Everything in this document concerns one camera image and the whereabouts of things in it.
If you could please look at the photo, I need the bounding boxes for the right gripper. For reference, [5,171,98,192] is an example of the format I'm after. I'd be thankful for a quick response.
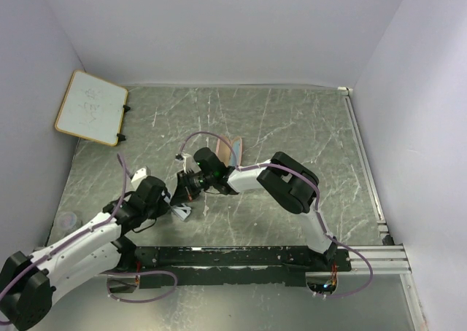
[171,168,215,206]

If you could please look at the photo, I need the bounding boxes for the white sunglasses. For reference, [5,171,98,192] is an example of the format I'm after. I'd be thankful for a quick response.
[164,192,191,221]

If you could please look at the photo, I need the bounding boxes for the pink glasses case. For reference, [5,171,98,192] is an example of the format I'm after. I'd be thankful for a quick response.
[215,135,240,166]

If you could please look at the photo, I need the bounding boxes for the light blue cleaning cloth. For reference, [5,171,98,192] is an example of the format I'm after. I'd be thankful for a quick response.
[231,137,243,166]

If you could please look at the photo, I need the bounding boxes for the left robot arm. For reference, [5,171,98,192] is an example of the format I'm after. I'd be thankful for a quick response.
[1,176,168,330]

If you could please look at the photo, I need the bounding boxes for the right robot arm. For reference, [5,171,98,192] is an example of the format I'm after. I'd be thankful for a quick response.
[170,147,337,271]

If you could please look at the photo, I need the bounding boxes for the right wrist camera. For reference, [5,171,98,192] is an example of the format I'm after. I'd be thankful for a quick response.
[175,152,200,173]

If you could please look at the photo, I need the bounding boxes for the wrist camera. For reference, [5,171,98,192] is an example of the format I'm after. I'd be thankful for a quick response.
[131,166,151,184]
[175,152,200,173]

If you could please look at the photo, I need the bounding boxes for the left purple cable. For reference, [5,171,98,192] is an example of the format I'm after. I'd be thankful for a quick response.
[0,152,180,325]

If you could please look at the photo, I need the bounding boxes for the purple cable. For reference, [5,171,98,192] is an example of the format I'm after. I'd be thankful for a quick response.
[0,152,180,325]
[178,131,374,300]

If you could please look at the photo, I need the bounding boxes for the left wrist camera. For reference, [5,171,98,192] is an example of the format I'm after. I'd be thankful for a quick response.
[131,166,151,184]

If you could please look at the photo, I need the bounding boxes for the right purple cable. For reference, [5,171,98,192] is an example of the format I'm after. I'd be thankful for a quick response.
[178,131,374,300]

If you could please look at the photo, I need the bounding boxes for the small whiteboard with orange frame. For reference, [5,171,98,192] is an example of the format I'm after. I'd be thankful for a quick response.
[55,70,131,147]

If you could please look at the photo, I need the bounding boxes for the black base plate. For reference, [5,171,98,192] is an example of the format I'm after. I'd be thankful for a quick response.
[107,246,352,289]

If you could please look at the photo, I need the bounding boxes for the aluminium rail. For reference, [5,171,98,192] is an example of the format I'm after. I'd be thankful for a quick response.
[26,246,412,276]

